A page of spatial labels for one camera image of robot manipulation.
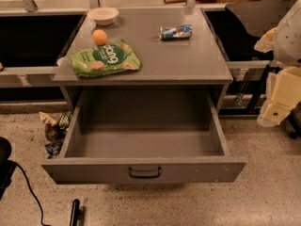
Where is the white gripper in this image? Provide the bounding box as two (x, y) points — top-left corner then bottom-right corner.
(254, 0), (301, 127)

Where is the green rice chip bag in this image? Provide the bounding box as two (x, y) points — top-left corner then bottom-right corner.
(71, 40), (141, 77)

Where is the grey open top drawer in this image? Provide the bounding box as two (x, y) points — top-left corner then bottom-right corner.
(42, 89), (246, 184)

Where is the blue silver soda can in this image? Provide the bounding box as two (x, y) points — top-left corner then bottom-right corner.
(159, 24), (193, 40)

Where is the grey cabinet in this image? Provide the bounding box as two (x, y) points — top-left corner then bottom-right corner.
(53, 7), (232, 107)

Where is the wooden stick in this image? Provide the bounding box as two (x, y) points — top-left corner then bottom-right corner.
(164, 0), (186, 5)

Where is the orange fruit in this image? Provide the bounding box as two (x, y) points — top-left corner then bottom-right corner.
(92, 29), (107, 46)

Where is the white bowl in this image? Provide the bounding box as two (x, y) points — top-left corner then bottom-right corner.
(87, 8), (119, 25)

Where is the pile of snack bags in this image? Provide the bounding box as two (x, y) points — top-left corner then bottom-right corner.
(40, 111), (71, 159)

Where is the black bar on floor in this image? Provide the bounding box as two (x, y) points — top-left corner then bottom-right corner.
(69, 199), (82, 226)

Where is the black device at left edge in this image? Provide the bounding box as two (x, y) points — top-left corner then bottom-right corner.
(0, 137), (16, 200)

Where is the black drawer handle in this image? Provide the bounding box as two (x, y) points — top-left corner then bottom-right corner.
(128, 167), (162, 180)

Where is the black cable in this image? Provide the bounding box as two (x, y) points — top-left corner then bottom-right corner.
(12, 162), (52, 226)

